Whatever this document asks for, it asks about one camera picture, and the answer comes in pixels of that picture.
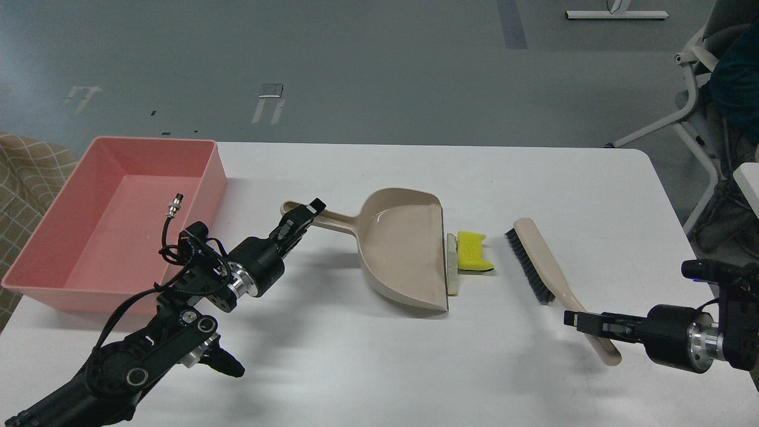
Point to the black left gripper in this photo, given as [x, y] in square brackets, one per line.
[261, 258]

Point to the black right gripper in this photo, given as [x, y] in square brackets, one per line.
[673, 336]

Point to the beige hand brush black bristles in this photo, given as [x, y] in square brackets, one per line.
[538, 263]

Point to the beige plastic dustpan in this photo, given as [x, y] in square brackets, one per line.
[401, 243]

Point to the beige foam strip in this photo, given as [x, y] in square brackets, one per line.
[451, 264]

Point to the yellow sponge piece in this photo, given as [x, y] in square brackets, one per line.
[470, 252]

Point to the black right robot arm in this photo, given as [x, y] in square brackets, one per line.
[733, 335]

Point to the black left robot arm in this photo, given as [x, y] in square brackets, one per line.
[157, 329]

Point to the pink plastic bin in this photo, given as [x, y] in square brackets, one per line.
[99, 242]

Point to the white side table corner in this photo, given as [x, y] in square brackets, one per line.
[746, 177]

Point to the person in teal sweater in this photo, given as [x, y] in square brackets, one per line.
[734, 84]

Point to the beige checkered cloth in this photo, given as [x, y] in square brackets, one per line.
[32, 174]

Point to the white table base bar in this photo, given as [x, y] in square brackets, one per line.
[619, 15]

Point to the white office chair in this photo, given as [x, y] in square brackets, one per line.
[691, 123]

